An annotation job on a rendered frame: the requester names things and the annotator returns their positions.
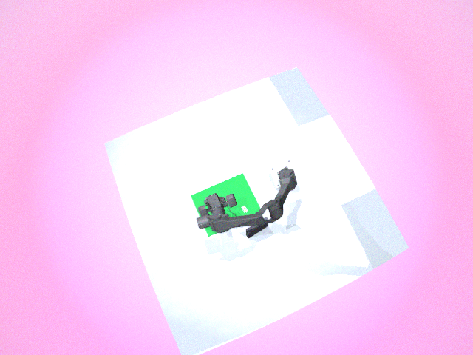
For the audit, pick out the green circuit board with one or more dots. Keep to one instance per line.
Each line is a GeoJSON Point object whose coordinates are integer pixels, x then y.
{"type": "Point", "coordinates": [238, 185]}

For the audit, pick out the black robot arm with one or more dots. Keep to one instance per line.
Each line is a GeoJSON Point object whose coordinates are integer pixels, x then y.
{"type": "Point", "coordinates": [221, 222]}

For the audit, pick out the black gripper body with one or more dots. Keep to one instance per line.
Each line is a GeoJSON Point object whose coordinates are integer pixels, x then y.
{"type": "Point", "coordinates": [231, 201]}

